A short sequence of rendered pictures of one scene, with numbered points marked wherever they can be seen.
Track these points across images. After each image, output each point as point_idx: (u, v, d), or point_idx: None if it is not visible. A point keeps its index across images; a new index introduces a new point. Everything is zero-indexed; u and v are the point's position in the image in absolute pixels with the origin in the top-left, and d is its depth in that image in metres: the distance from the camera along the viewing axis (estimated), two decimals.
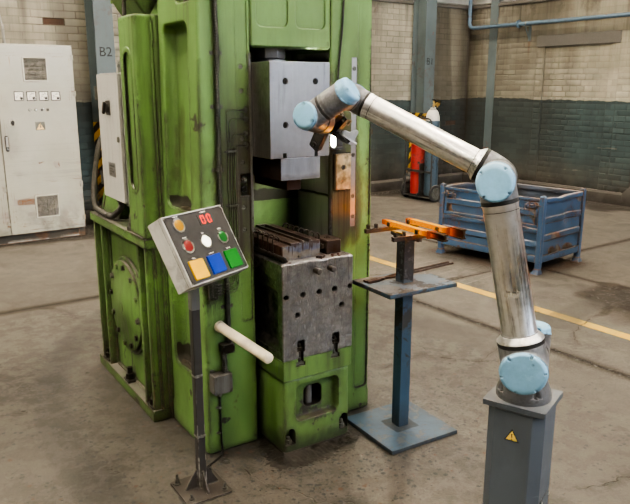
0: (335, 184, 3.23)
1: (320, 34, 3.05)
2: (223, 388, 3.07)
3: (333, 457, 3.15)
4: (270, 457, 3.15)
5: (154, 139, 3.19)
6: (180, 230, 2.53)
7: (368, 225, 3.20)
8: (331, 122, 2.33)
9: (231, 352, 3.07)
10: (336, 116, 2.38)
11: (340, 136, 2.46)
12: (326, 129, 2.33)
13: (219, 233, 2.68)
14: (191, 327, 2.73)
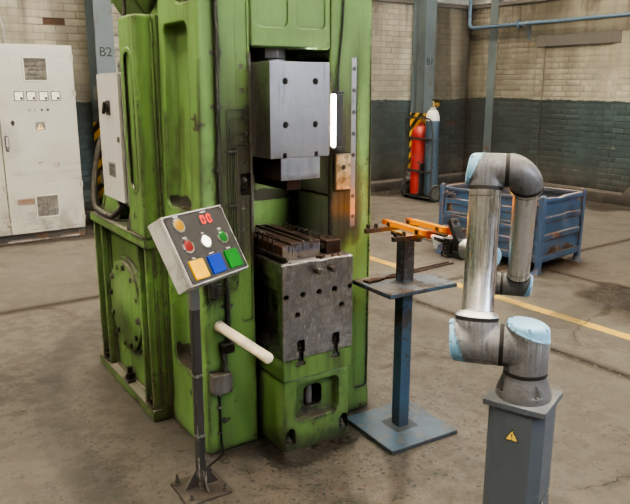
0: (335, 184, 3.23)
1: (320, 34, 3.05)
2: (223, 388, 3.07)
3: (333, 457, 3.15)
4: (270, 457, 3.15)
5: (154, 139, 3.19)
6: (180, 230, 2.53)
7: (368, 225, 3.20)
8: (464, 256, 2.82)
9: (231, 352, 3.07)
10: (459, 257, 2.87)
11: (440, 241, 2.93)
12: (464, 251, 2.80)
13: (219, 233, 2.68)
14: (191, 327, 2.73)
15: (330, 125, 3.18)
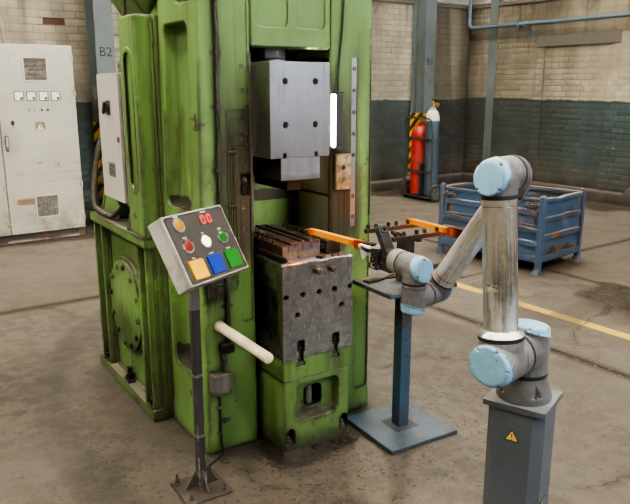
0: (335, 184, 3.23)
1: (320, 34, 3.05)
2: (223, 388, 3.07)
3: (333, 457, 3.15)
4: (270, 457, 3.15)
5: (154, 139, 3.19)
6: (180, 230, 2.53)
7: (368, 225, 3.20)
8: (392, 269, 2.50)
9: (231, 352, 3.07)
10: (388, 270, 2.55)
11: (367, 251, 2.60)
12: (392, 263, 2.48)
13: (219, 233, 2.68)
14: (191, 327, 2.73)
15: (330, 125, 3.18)
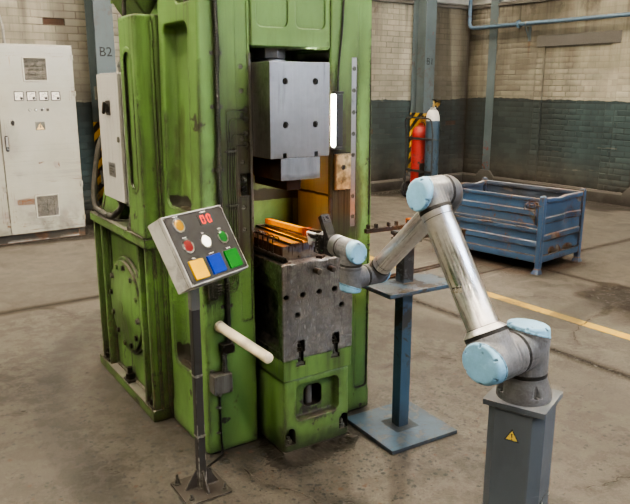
0: (335, 184, 3.23)
1: (320, 34, 3.05)
2: (223, 388, 3.07)
3: (333, 457, 3.15)
4: (270, 457, 3.15)
5: (154, 139, 3.19)
6: (180, 230, 2.53)
7: (368, 225, 3.20)
8: (332, 253, 2.82)
9: (231, 352, 3.07)
10: (329, 253, 2.87)
11: (312, 237, 2.92)
12: (332, 247, 2.80)
13: (219, 233, 2.68)
14: (191, 327, 2.73)
15: (330, 125, 3.18)
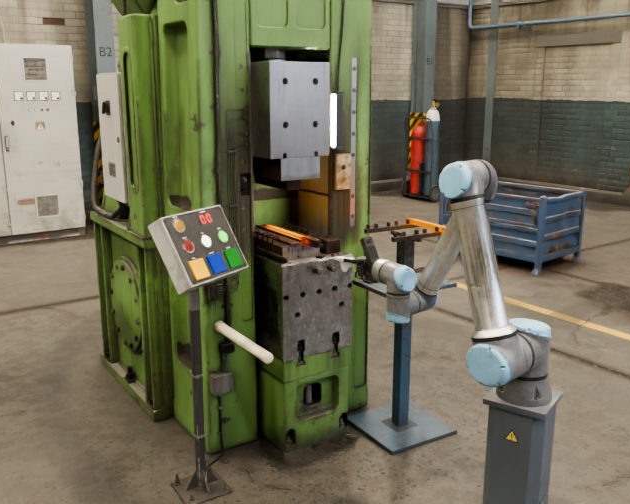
0: (335, 184, 3.23)
1: (320, 34, 3.05)
2: (223, 388, 3.07)
3: (333, 457, 3.15)
4: (270, 457, 3.15)
5: (154, 139, 3.19)
6: (180, 230, 2.53)
7: (368, 225, 3.20)
8: (377, 279, 2.58)
9: (231, 352, 3.07)
10: (373, 279, 2.64)
11: (355, 263, 2.67)
12: (377, 273, 2.57)
13: (219, 233, 2.68)
14: (191, 327, 2.73)
15: (330, 125, 3.18)
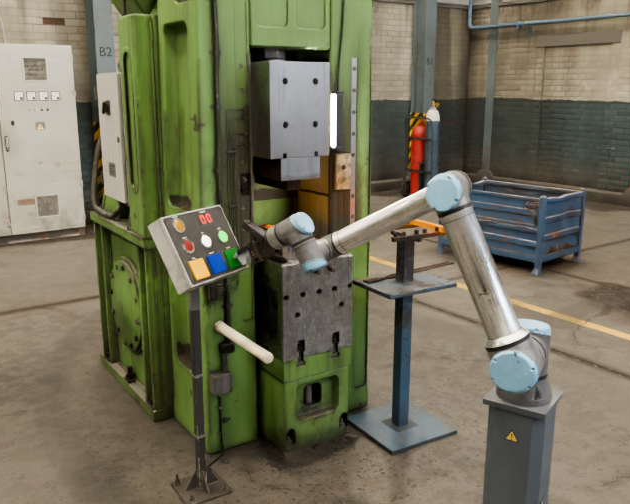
0: (335, 184, 3.23)
1: (320, 34, 3.05)
2: (223, 388, 3.07)
3: (333, 457, 3.15)
4: (270, 457, 3.15)
5: (154, 139, 3.19)
6: (180, 230, 2.53)
7: None
8: (277, 243, 2.51)
9: (231, 352, 3.07)
10: (273, 251, 2.56)
11: (245, 249, 2.59)
12: (274, 236, 2.50)
13: (219, 233, 2.68)
14: (191, 327, 2.73)
15: (330, 125, 3.18)
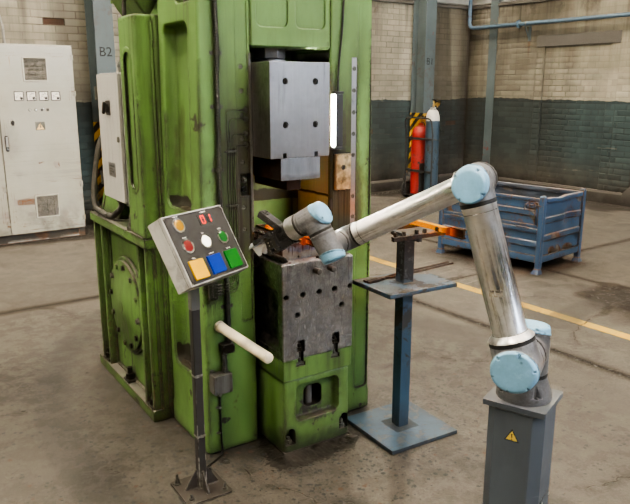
0: (335, 184, 3.23)
1: (320, 34, 3.05)
2: (223, 388, 3.07)
3: (333, 457, 3.15)
4: (270, 457, 3.15)
5: (154, 139, 3.19)
6: (180, 230, 2.53)
7: None
8: (294, 233, 2.46)
9: (231, 352, 3.07)
10: (290, 242, 2.51)
11: (261, 240, 2.54)
12: (292, 226, 2.45)
13: (219, 233, 2.68)
14: (191, 327, 2.73)
15: (330, 125, 3.18)
